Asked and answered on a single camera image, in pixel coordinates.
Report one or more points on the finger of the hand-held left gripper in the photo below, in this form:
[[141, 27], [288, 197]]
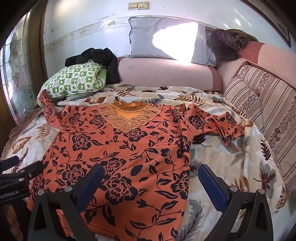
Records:
[[25, 170]]

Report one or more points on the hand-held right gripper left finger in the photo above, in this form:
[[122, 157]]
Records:
[[92, 183]]

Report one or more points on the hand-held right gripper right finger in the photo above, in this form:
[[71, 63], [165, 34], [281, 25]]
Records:
[[214, 187]]

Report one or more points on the orange floral shirt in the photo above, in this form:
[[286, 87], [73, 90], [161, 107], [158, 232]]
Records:
[[129, 157]]

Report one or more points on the leaf print blanket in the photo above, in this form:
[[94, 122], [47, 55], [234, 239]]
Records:
[[240, 162]]

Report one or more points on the striped floral cushion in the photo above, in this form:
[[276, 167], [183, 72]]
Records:
[[266, 111]]

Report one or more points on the stained glass door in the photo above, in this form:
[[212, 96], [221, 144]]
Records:
[[16, 76]]

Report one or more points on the green checkered pillow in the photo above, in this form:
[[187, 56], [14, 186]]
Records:
[[76, 77]]

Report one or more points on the black garment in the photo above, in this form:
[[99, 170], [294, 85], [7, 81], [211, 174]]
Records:
[[101, 60]]

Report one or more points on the pink quilted bolster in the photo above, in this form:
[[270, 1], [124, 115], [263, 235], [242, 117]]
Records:
[[166, 73]]

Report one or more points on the pink sofa backrest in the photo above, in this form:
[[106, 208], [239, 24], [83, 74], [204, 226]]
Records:
[[270, 56]]

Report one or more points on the dark furry cloth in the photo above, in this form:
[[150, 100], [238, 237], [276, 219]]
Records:
[[227, 44]]

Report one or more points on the grey pillow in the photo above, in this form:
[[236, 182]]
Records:
[[168, 39]]

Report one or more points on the beige wall switch plate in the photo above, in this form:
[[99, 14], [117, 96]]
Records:
[[138, 5]]

